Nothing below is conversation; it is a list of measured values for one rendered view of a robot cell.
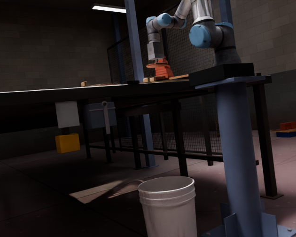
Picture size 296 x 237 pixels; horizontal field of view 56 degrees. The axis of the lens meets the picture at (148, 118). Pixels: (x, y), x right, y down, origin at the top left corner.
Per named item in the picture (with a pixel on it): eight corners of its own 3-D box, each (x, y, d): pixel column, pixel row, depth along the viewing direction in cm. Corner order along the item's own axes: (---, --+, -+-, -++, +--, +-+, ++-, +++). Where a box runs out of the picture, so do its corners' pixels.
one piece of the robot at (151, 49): (153, 41, 190) (156, 64, 190) (143, 40, 184) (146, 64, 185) (163, 36, 182) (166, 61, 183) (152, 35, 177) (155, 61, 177)
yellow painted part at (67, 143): (80, 150, 129) (74, 99, 128) (61, 154, 124) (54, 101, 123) (75, 149, 135) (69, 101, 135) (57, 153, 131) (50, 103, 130)
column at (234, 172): (299, 232, 150) (280, 73, 149) (259, 261, 129) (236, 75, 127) (240, 216, 182) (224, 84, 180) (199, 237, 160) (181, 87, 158)
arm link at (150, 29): (150, 15, 176) (143, 19, 183) (152, 32, 176) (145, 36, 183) (160, 16, 180) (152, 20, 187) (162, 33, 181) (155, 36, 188)
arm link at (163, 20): (175, 12, 173) (164, 19, 182) (160, 11, 167) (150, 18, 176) (176, 25, 173) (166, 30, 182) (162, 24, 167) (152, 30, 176)
